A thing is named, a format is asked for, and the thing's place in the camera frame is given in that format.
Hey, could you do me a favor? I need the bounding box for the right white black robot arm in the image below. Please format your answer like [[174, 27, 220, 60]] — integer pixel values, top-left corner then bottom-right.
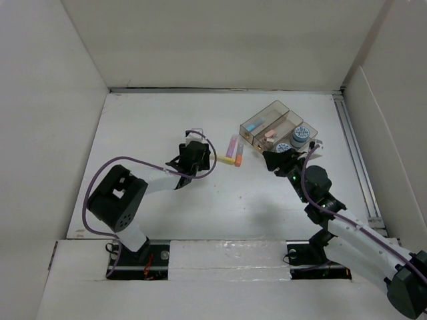
[[262, 146, 426, 319]]

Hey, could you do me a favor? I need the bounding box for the pink purple highlighter marker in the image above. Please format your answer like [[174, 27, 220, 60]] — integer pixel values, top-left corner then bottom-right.
[[226, 135, 238, 158]]

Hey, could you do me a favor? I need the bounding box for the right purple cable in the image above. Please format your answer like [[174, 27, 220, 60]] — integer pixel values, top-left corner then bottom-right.
[[300, 146, 427, 287]]

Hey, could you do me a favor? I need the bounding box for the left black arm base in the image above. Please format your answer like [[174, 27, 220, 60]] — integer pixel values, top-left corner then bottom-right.
[[105, 241, 171, 281]]

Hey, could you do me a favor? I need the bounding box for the orange highlighter marker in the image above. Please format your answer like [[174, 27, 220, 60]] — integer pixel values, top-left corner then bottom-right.
[[234, 141, 244, 167]]

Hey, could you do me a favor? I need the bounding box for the yellow highlighter marker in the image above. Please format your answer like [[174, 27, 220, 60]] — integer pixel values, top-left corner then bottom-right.
[[209, 155, 235, 165]]

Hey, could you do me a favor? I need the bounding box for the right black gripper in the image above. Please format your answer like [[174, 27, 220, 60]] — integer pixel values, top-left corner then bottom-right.
[[262, 147, 309, 203]]

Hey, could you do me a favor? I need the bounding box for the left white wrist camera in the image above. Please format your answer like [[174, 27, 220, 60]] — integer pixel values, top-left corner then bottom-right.
[[185, 128, 203, 145]]

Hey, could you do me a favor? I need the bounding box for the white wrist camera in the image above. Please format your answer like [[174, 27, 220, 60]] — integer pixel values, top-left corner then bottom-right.
[[299, 139, 324, 160], [185, 128, 203, 145]]

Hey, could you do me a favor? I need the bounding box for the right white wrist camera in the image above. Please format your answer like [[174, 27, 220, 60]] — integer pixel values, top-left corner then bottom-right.
[[299, 139, 324, 160]]

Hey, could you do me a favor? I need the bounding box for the pink eraser clip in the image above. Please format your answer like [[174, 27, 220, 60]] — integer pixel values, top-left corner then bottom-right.
[[264, 129, 277, 144]]

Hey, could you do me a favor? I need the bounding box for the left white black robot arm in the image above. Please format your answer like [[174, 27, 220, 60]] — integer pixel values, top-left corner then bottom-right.
[[82, 139, 216, 265]]

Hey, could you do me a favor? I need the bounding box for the clear three-compartment organizer tray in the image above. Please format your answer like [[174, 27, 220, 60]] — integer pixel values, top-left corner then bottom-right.
[[240, 100, 318, 153]]

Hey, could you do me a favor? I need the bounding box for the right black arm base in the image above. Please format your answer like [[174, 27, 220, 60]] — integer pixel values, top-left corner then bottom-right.
[[282, 241, 352, 281]]

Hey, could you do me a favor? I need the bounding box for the blue highlighter marker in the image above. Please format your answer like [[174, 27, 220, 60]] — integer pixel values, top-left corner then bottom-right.
[[246, 117, 266, 132]]

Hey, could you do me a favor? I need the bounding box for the aluminium rail right edge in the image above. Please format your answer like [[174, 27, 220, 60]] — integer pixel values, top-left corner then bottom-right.
[[333, 95, 389, 237]]

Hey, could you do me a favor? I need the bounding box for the blue tape roll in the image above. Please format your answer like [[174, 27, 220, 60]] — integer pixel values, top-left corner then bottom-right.
[[276, 143, 290, 153], [290, 126, 310, 148]]

